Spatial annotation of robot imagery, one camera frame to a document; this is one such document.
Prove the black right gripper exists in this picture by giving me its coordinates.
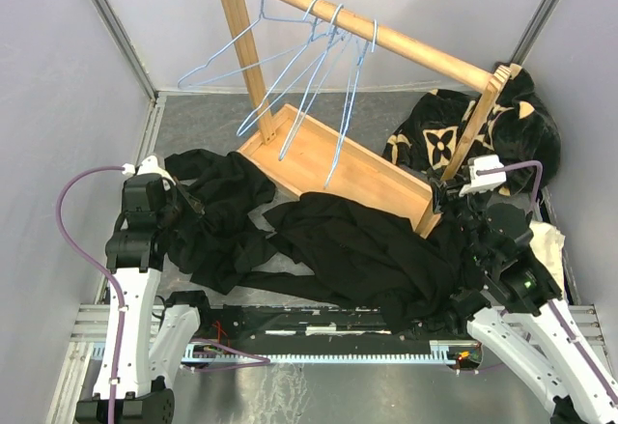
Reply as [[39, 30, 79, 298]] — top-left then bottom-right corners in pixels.
[[425, 173, 490, 265]]

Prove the black shirt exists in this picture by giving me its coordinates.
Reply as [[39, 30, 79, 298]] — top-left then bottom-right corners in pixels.
[[165, 149, 277, 295], [240, 192, 484, 333]]

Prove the wooden clothes rack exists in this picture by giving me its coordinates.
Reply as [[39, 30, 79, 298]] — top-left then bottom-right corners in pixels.
[[220, 0, 511, 237]]

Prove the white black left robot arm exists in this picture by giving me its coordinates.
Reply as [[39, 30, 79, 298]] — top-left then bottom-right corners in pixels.
[[75, 173, 213, 423]]

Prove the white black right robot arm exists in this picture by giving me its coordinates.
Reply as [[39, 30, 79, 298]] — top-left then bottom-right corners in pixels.
[[430, 168, 617, 423]]

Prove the black cream fleece garment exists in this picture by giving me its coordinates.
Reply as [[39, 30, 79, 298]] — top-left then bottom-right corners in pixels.
[[382, 64, 561, 187]]

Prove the cream folded cloth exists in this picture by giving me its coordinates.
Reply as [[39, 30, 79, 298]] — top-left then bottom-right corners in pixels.
[[530, 220, 565, 291]]

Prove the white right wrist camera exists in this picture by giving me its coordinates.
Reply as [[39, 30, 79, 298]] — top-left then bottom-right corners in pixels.
[[459, 155, 507, 197]]

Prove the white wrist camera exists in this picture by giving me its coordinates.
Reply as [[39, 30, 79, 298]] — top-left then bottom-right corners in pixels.
[[459, 155, 507, 197], [121, 154, 176, 184]]

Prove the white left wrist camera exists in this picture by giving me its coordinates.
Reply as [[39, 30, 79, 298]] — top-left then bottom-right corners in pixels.
[[121, 154, 176, 184]]

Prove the light blue wire hanger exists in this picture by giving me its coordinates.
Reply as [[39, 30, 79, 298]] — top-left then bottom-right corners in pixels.
[[323, 19, 379, 189], [236, 0, 334, 138], [278, 3, 351, 162], [177, 0, 315, 91]]

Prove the light blue cable duct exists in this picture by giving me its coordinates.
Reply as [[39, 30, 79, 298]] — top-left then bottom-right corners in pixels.
[[94, 339, 484, 365]]

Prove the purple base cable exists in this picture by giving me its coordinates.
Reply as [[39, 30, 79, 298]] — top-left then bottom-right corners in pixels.
[[181, 339, 271, 375]]

